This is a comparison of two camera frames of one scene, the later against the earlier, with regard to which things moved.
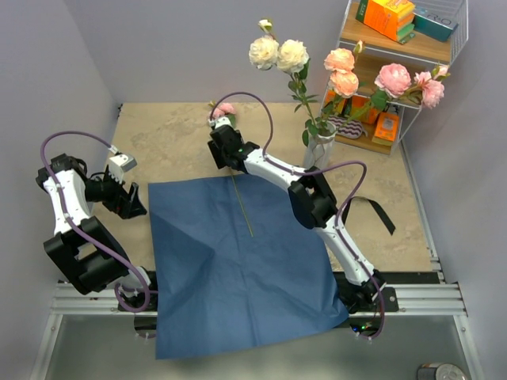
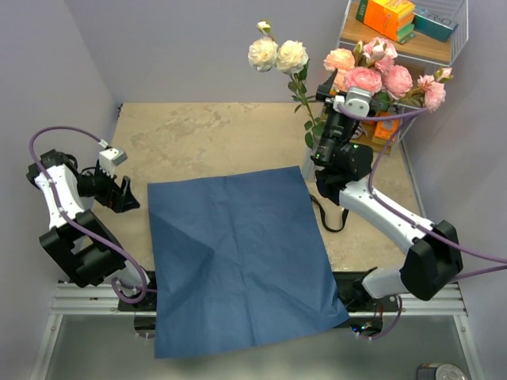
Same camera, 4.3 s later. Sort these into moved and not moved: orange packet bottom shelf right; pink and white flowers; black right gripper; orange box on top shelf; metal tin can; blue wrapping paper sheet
Moved: pink and white flowers; black right gripper
Not moved: blue wrapping paper sheet; orange box on top shelf; metal tin can; orange packet bottom shelf right
